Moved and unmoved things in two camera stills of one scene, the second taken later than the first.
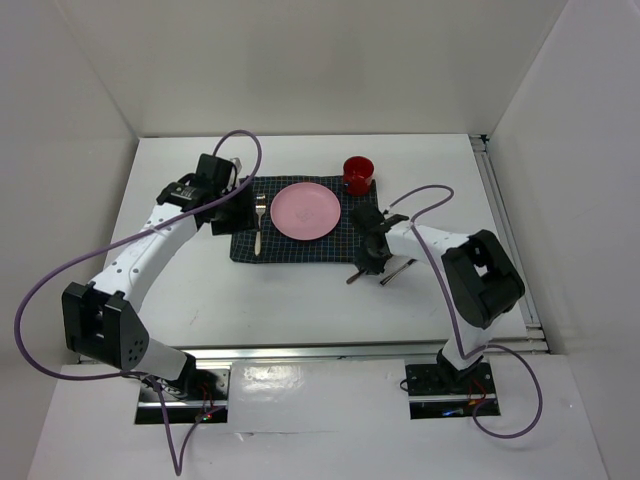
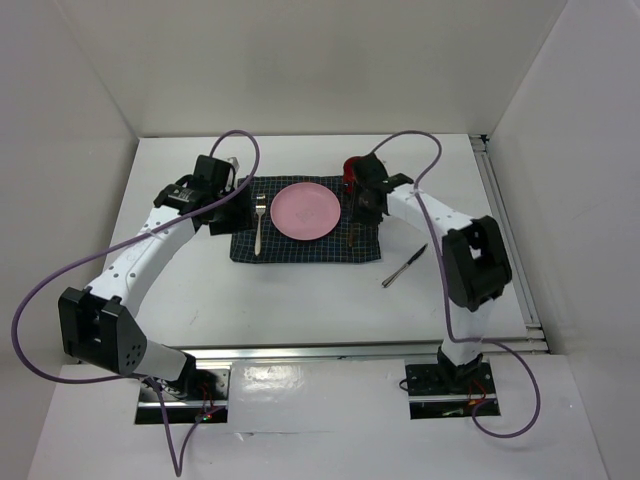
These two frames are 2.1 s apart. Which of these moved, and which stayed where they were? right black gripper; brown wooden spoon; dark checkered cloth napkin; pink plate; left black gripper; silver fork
Moved: right black gripper; brown wooden spoon
Stayed: silver fork; left black gripper; pink plate; dark checkered cloth napkin
